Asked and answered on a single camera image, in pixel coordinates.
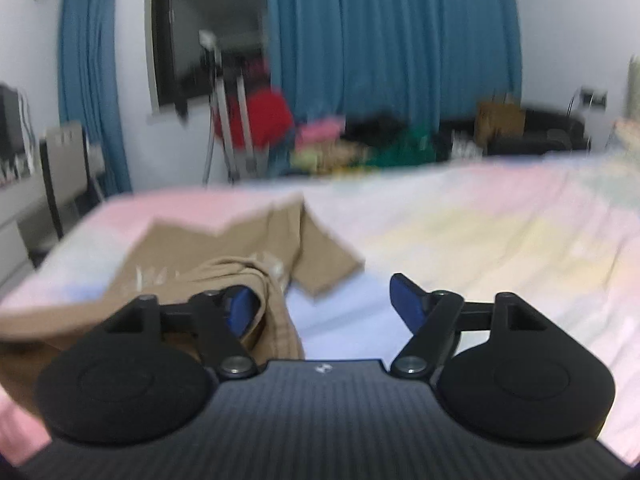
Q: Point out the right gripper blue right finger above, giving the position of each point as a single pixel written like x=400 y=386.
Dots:
x=436 y=320

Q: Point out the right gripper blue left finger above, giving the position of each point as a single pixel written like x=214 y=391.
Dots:
x=217 y=319

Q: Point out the tan t-shirt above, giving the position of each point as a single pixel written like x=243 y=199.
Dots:
x=200 y=279

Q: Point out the pastel bed sheet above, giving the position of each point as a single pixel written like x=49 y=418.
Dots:
x=561 y=232

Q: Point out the green garment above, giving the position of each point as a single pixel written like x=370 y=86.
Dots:
x=412 y=147

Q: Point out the black garment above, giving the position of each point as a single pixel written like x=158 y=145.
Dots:
x=373 y=130

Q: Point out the grey black chair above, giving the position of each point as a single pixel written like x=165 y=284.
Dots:
x=70 y=167

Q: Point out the brown paper bag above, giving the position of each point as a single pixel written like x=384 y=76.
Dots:
x=500 y=115

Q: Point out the red garment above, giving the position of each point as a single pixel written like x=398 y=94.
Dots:
x=269 y=116

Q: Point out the white dressing table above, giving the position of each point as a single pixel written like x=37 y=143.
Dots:
x=25 y=224

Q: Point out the pink garment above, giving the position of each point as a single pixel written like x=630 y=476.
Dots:
x=323 y=130

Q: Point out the black sofa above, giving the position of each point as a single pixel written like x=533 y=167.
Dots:
x=545 y=131

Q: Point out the wavy vanity mirror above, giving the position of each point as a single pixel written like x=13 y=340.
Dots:
x=18 y=141

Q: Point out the blue curtain left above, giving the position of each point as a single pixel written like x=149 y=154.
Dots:
x=87 y=85

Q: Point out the blue curtain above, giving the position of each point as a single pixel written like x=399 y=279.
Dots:
x=87 y=85
x=422 y=60

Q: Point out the blue curtain right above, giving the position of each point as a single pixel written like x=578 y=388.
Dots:
x=422 y=60

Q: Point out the dark window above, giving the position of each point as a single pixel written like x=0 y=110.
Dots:
x=177 y=55

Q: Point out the wall power outlet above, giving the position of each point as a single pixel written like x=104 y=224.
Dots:
x=592 y=98

